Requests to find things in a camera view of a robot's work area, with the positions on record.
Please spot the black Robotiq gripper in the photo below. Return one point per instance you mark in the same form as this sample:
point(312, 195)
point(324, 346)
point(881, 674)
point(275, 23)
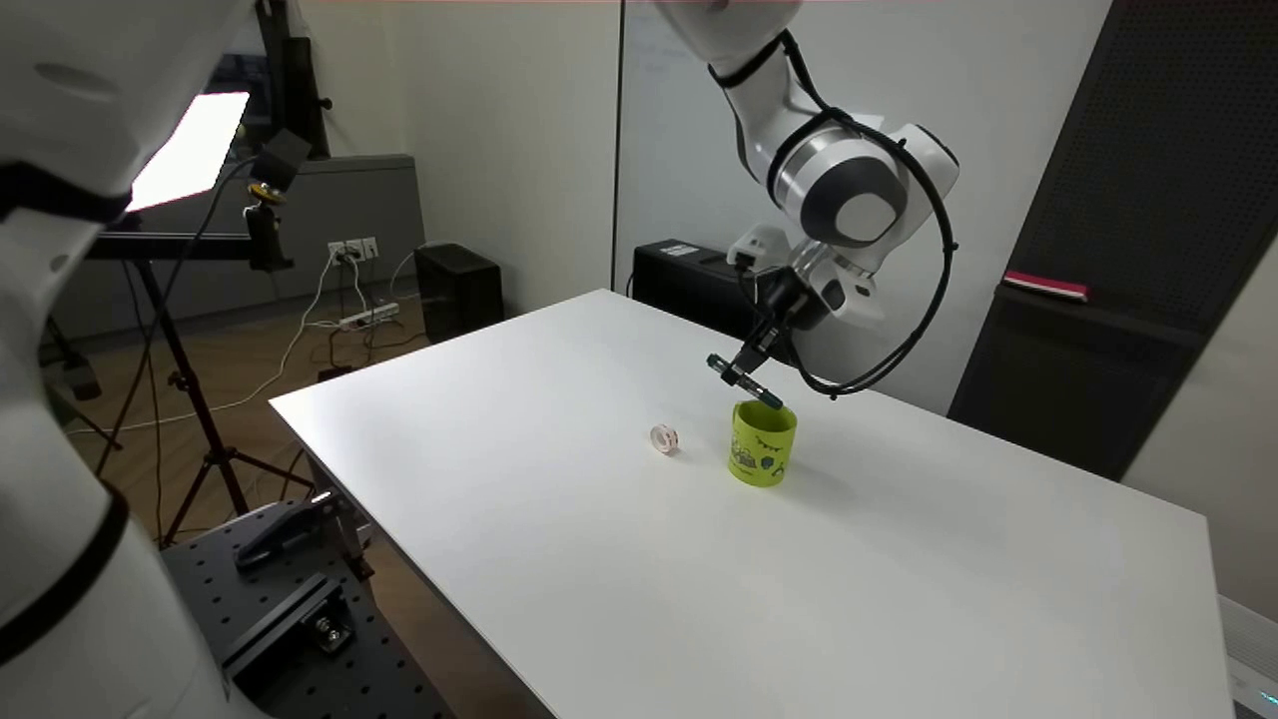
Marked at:
point(827, 285)

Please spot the green whiteboard marker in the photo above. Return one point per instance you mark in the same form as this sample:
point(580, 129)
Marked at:
point(750, 382)

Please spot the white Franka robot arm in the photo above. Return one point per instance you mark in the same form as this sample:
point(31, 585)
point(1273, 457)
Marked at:
point(853, 184)

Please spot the lime green cup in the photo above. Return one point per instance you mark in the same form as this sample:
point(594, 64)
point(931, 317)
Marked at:
point(762, 447)

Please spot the wide black box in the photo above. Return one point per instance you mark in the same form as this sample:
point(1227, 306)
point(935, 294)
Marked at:
point(692, 282)

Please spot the thin vertical pole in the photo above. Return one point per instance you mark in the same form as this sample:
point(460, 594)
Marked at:
point(617, 160)

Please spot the pink label strip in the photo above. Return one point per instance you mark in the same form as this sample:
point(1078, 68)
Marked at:
point(1043, 285)

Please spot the small black box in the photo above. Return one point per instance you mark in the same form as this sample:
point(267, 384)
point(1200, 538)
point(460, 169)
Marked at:
point(456, 290)

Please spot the dark door panel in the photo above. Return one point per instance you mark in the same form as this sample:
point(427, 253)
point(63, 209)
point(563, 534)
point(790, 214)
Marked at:
point(1134, 226)

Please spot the white power strip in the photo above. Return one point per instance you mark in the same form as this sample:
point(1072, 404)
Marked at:
point(367, 317)

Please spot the black upright equipment stand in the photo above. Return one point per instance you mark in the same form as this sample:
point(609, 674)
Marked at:
point(298, 73)

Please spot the black perforated breadboard base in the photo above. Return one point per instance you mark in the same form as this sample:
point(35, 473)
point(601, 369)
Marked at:
point(312, 642)

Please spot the black tripod stand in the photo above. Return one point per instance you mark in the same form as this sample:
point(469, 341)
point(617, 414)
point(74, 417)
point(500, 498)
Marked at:
point(186, 384)

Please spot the LED light panel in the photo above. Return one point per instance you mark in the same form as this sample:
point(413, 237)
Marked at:
point(195, 145)

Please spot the white wall power outlet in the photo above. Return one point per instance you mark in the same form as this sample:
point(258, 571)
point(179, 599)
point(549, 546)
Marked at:
point(352, 245)

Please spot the small black mounted camera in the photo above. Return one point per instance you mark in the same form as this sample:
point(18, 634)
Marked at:
point(271, 200)

